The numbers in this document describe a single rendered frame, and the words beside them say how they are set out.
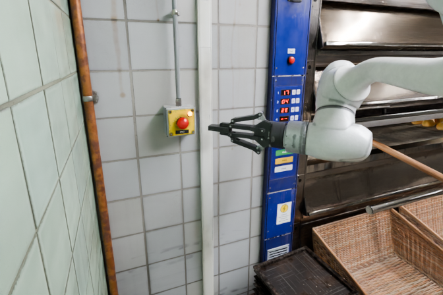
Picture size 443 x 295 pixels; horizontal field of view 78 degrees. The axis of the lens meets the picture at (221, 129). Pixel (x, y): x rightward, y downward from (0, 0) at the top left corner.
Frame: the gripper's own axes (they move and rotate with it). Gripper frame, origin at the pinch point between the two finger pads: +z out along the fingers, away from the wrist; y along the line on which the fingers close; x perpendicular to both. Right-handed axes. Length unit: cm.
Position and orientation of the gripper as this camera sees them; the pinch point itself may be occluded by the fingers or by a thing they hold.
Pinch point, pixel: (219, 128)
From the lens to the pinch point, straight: 84.1
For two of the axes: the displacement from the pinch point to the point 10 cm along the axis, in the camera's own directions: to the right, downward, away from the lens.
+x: 4.0, -2.4, 8.8
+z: -9.2, -1.1, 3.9
